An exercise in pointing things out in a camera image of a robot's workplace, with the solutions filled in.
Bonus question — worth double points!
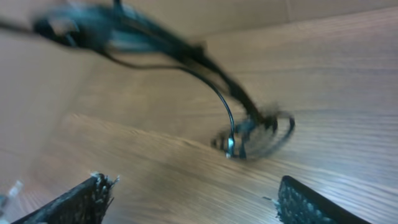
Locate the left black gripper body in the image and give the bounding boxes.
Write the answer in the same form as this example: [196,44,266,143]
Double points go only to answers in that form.
[167,42,243,93]

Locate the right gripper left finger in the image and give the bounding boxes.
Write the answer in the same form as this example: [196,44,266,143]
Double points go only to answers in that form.
[12,172,119,224]

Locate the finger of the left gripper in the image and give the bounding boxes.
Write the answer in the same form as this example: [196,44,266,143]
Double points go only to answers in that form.
[228,80,267,124]

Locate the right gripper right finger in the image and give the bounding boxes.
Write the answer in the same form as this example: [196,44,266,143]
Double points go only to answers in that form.
[275,175,370,224]

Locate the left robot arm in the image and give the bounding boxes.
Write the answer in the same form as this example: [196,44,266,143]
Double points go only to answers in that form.
[33,1,267,126]

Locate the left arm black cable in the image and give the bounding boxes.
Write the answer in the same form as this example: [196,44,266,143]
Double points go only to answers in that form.
[0,18,212,91]

